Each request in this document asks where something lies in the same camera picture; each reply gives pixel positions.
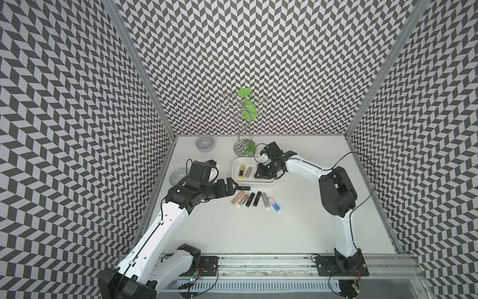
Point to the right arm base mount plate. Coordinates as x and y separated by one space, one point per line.
349 267

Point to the silver lipstick tube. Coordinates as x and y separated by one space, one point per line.
265 200

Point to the beige lipstick tube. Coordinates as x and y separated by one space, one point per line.
237 197

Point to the pink and blue lipstick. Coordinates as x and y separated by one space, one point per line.
274 204

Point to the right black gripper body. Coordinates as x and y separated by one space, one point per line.
267 170

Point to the small lilac bowl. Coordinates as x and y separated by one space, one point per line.
205 144

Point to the green patterned glass plate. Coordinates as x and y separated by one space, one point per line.
177 175

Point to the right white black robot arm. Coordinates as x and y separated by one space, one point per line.
338 197

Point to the gold and black square lipstick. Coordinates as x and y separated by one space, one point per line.
241 171

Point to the pink and silver lipstick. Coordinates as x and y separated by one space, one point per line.
244 199

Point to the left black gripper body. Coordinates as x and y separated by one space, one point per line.
218 189

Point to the bronze lipstick tube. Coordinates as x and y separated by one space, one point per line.
248 172

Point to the chrome stand with green leaves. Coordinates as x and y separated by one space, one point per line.
245 108

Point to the white plastic storage box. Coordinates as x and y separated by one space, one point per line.
251 180

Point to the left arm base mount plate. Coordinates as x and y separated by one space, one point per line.
207 266

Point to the aluminium front rail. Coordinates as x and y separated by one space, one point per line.
290 266

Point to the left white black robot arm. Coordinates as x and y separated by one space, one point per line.
177 205

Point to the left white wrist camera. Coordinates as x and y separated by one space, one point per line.
204 172

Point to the black lipstick with silver band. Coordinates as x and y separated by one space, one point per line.
250 199

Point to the black lipstick with gold band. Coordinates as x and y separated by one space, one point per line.
257 198

